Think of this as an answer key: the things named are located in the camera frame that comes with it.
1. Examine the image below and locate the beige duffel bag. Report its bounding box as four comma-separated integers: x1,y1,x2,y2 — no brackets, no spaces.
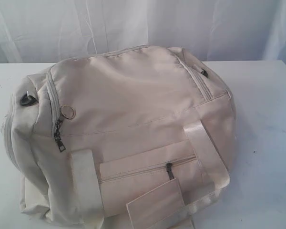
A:
2,45,236,229

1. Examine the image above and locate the metal key ring zipper pull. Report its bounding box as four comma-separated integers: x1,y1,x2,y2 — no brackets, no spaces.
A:
61,105,76,120

